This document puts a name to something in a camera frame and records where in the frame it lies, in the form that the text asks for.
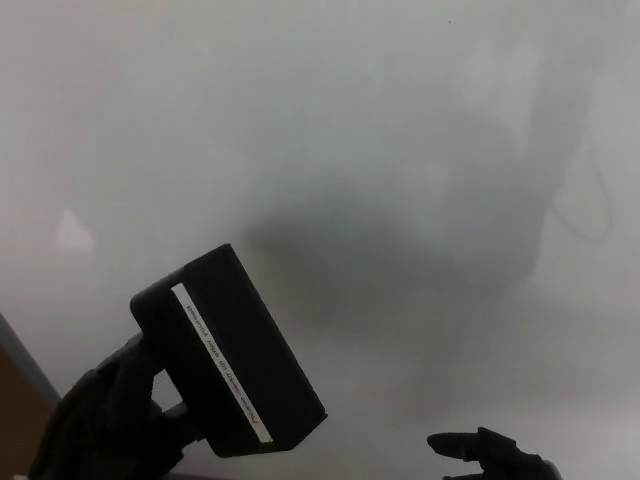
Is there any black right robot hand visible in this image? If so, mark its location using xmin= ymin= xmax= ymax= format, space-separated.
xmin=426 ymin=425 xmax=564 ymax=480

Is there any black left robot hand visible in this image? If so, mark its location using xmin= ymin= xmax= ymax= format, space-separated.
xmin=27 ymin=332 xmax=204 ymax=480

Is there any black magnetic marker holder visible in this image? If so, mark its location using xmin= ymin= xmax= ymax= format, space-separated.
xmin=129 ymin=243 xmax=329 ymax=459

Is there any white whiteboard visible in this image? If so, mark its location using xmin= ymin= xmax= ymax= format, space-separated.
xmin=0 ymin=0 xmax=640 ymax=480

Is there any grey whiteboard frame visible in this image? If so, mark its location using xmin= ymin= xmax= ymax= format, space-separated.
xmin=0 ymin=311 xmax=64 ymax=402

